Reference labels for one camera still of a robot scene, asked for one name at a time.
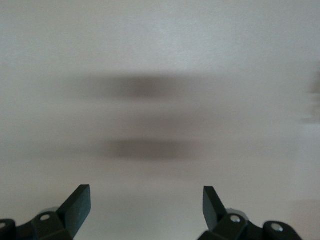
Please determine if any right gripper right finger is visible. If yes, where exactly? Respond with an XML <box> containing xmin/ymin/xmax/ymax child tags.
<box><xmin>198</xmin><ymin>185</ymin><xmax>304</xmax><ymax>240</ymax></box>

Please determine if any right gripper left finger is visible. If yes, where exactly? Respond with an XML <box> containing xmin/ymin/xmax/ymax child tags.
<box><xmin>0</xmin><ymin>184</ymin><xmax>91</xmax><ymax>240</ymax></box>

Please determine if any white drawer cabinet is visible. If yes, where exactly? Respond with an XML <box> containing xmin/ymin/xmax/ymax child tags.
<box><xmin>0</xmin><ymin>0</ymin><xmax>320</xmax><ymax>240</ymax></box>

